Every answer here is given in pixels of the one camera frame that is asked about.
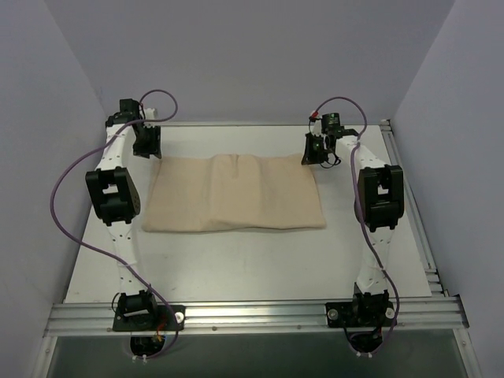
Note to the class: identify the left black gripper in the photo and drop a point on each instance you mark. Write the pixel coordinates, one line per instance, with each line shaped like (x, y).
(147, 141)

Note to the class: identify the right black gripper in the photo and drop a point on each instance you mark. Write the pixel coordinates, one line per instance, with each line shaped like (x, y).
(313, 149)

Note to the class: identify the beige surgical wrap cloth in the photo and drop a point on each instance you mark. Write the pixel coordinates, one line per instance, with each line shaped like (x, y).
(231, 192)

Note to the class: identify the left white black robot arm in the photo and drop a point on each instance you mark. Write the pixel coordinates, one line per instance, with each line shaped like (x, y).
(116, 200)

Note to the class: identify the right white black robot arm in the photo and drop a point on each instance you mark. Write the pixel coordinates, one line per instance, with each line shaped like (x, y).
(378, 203)

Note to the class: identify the back aluminium rail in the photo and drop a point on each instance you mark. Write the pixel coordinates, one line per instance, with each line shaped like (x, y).
(233, 123)

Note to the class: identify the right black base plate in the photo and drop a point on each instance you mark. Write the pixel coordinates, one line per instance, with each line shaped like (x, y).
(359, 315)

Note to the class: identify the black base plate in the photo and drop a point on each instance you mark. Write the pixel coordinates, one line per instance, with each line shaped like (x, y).
(359, 315)
(143, 321)

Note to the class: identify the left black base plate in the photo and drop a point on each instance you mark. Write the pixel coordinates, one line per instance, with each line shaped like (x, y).
(143, 321)

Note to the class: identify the right aluminium side rail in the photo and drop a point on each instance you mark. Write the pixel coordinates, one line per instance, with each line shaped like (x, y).
(416, 224)

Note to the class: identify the front aluminium rail frame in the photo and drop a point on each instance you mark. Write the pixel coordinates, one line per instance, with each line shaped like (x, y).
(248, 318)

